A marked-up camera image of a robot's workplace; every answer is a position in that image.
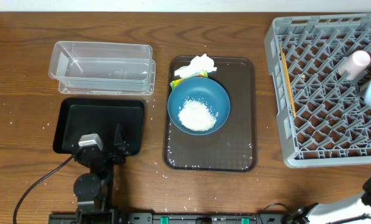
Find dark brown serving tray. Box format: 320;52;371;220
163;57;258;172

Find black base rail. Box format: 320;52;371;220
48;213;288;224

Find black plastic bin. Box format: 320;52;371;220
52;98;144;156

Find pile of white rice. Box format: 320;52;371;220
177;100;217;131

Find clear plastic bin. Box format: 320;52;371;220
49;41;156;95

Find crumpled white tissue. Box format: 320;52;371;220
174;54;217;78

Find pink cup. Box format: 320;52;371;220
338;50;371;80

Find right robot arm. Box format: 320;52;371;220
281;178;371;224

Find dark blue bowl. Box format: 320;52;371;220
167;77;231;136

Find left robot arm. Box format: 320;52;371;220
72;124;128;214

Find yellow green wrapper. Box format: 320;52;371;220
169;69;209;89

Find grey dishwasher rack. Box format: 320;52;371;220
264;13;371;169

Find wooden chopstick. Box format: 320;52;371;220
279;43;295;118
281;52;297;118

